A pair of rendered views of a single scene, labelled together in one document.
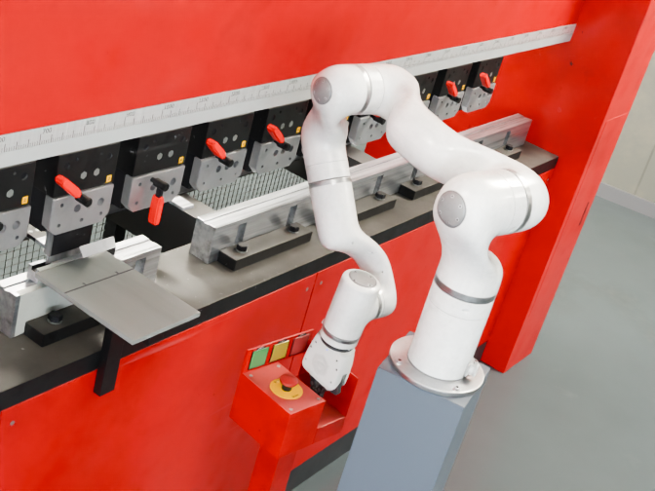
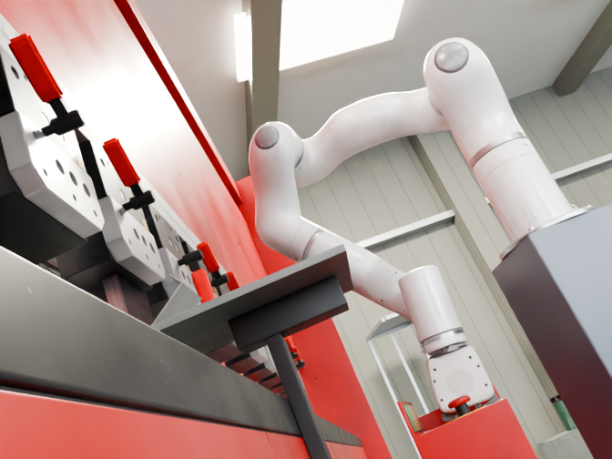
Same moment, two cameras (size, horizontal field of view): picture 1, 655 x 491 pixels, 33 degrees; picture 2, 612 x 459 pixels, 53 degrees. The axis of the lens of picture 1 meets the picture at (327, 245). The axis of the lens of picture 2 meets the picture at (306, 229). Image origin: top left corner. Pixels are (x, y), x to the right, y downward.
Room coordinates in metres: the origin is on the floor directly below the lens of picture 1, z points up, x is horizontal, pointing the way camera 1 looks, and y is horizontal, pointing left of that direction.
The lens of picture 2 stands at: (1.07, 0.65, 0.78)
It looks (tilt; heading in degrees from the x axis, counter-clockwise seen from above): 21 degrees up; 329
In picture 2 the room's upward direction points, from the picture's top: 24 degrees counter-clockwise
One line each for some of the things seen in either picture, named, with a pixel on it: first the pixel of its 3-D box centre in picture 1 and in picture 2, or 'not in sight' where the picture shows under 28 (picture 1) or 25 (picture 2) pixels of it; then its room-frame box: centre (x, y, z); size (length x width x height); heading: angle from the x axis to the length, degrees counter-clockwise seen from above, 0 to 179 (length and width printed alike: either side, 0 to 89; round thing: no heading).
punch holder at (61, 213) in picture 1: (69, 179); (103, 226); (1.82, 0.49, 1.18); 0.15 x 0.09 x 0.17; 151
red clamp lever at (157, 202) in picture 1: (155, 201); (197, 280); (1.94, 0.35, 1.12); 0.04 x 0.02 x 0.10; 61
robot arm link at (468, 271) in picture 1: (473, 233); (470, 101); (1.80, -0.25, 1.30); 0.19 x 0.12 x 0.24; 137
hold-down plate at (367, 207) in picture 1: (358, 210); not in sight; (2.69, -0.05, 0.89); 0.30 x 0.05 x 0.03; 151
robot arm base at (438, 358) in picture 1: (449, 327); (524, 196); (1.83, -0.27, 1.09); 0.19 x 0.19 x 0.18
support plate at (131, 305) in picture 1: (118, 294); (254, 309); (1.77, 0.35, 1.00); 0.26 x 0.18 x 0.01; 61
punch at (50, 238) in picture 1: (68, 237); (135, 320); (1.84, 0.48, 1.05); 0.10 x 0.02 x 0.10; 151
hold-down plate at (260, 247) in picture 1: (266, 245); not in sight; (2.34, 0.14, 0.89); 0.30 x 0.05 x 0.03; 151
